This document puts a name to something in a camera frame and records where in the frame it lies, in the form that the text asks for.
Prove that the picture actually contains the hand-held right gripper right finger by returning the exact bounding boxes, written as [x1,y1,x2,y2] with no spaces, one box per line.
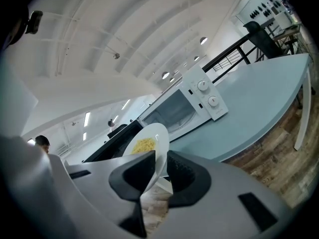
[159,150,294,239]

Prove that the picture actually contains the white round plate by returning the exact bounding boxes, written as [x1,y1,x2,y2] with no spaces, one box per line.
[123,122,170,194]

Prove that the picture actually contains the black head-worn camera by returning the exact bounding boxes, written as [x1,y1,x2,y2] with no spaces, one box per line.
[24,10,43,34]

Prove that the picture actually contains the light blue table white legs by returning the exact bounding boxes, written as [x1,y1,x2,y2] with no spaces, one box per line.
[159,53,314,195]

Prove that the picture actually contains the dark wooden desk black legs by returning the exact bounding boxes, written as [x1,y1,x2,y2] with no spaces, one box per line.
[273,25,304,57]

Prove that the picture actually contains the group of black wall-hung items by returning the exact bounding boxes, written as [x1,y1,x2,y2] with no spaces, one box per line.
[249,0,282,18]

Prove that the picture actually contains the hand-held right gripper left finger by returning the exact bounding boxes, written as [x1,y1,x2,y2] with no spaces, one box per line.
[62,150,157,239]

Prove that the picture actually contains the curved black metal railing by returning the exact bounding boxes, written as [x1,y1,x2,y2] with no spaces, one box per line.
[201,32,267,73]

